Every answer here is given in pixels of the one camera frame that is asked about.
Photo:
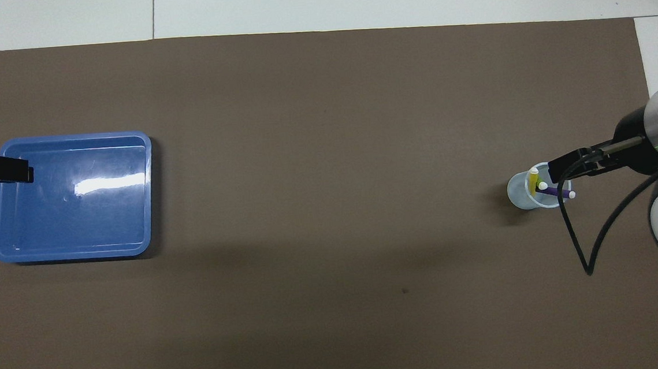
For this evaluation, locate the purple marker pen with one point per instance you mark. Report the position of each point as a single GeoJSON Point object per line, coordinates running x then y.
{"type": "Point", "coordinates": [558, 192]}

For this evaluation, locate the yellow marker pen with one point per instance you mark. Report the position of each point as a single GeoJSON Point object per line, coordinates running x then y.
{"type": "Point", "coordinates": [533, 180]}

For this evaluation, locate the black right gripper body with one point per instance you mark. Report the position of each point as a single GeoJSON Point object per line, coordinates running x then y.
{"type": "Point", "coordinates": [639, 142]}

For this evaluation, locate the brown table mat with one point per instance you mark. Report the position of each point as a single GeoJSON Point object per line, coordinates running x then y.
{"type": "Point", "coordinates": [326, 150]}

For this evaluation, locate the blue plastic tray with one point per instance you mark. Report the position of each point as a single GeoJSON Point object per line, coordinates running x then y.
{"type": "Point", "coordinates": [76, 214]}

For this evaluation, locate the pale blue plastic cup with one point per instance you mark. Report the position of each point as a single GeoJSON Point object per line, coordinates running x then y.
{"type": "Point", "coordinates": [518, 194]}

